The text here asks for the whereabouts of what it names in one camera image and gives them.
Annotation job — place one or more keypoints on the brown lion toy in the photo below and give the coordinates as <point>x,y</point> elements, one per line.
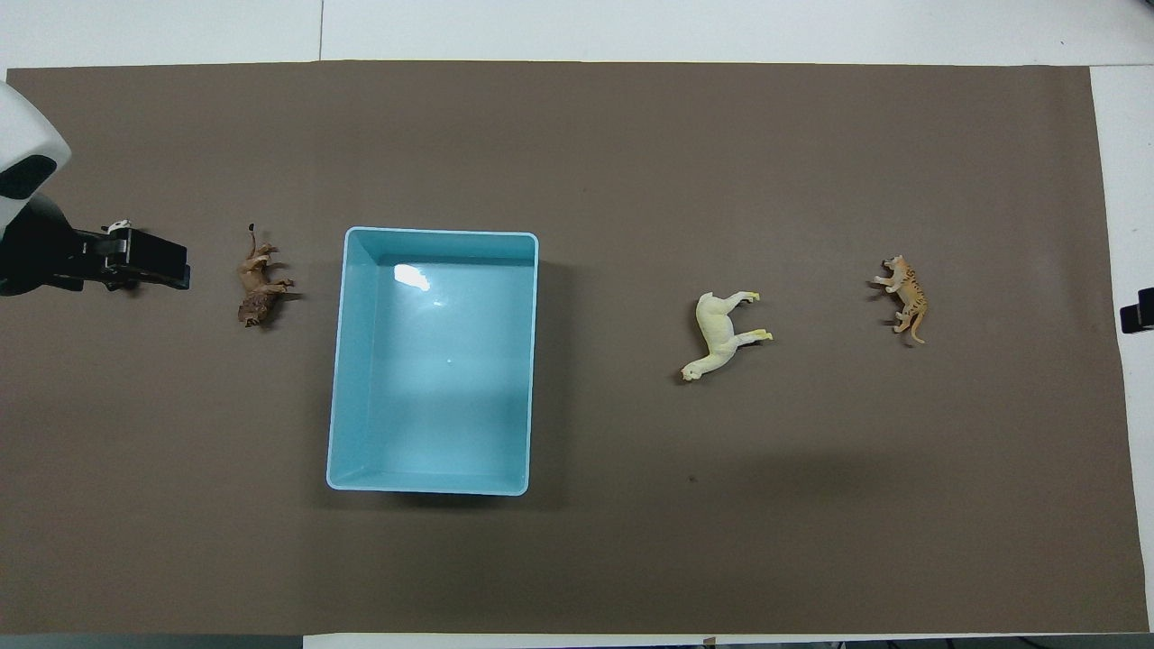
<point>259,287</point>

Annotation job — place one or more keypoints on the orange striped tiger toy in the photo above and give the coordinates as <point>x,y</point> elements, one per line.
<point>909,293</point>

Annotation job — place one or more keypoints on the light blue storage box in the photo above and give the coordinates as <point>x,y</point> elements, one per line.
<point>433,379</point>

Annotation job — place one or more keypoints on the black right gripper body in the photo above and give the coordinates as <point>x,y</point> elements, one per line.
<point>1140,314</point>

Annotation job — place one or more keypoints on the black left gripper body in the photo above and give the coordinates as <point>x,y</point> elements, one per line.
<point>101,257</point>

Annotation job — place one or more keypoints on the brown paper table mat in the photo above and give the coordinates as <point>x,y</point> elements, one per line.
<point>631,153</point>

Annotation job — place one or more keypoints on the cream white horse toy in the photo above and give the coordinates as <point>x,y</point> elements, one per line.
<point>717,338</point>

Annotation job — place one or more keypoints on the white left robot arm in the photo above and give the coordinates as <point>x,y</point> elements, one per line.
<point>22,144</point>

